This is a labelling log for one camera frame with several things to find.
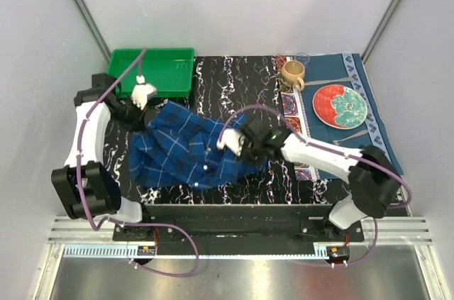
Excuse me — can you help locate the blue plaid shirt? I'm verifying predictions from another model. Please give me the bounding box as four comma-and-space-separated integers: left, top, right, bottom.
128, 101, 265, 189

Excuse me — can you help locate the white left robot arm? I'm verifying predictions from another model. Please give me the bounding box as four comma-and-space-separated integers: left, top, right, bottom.
51, 73, 157, 240

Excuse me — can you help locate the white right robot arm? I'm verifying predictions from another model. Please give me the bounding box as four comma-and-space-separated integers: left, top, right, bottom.
238, 120, 400, 241

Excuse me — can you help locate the blue patterned placemat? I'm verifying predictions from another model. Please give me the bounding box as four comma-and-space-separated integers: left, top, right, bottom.
280, 53, 403, 174

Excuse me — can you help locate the green plastic tray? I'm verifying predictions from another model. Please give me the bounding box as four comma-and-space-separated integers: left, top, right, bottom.
121, 48, 194, 98

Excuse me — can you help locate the silver fork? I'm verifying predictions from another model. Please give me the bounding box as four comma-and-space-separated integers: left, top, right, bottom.
332, 130, 368, 145

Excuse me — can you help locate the beige ceramic mug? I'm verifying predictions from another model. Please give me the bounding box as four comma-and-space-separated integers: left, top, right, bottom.
280, 60, 306, 91

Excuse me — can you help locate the red and teal plate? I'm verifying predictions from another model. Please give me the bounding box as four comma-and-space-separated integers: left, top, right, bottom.
312, 84, 368, 130

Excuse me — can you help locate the clear glass cup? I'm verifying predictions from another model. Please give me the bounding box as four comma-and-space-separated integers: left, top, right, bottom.
294, 52, 311, 66

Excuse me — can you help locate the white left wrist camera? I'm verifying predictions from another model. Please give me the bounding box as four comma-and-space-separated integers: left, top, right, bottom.
131, 75, 157, 110

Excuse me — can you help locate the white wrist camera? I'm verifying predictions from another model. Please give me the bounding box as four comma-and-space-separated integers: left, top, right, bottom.
131, 75, 157, 110
216, 128, 245, 157

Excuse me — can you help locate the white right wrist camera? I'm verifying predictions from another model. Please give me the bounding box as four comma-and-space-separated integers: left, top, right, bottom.
216, 128, 245, 157

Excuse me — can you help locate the aluminium frame rail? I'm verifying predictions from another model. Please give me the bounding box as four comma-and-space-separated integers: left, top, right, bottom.
48, 216, 432, 260

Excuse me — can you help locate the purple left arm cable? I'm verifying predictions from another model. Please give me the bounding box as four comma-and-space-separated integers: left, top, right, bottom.
74, 48, 200, 277

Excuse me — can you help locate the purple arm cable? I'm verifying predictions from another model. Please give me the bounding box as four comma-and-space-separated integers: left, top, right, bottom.
74, 48, 200, 277
219, 104, 414, 267

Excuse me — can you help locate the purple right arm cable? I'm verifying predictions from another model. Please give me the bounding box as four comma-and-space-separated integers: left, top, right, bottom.
219, 104, 414, 267

